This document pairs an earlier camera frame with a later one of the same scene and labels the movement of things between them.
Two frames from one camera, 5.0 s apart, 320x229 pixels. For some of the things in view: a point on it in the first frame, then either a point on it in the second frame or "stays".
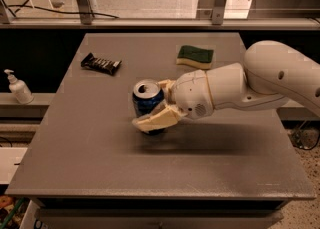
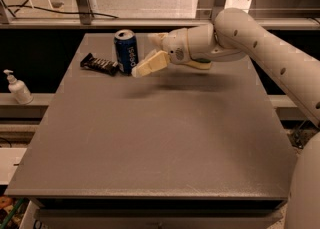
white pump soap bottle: x=19 y=88 stays
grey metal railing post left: x=83 y=0 stays
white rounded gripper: x=190 y=93 -> x=175 y=46
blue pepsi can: x=146 y=95 -> x=126 y=49
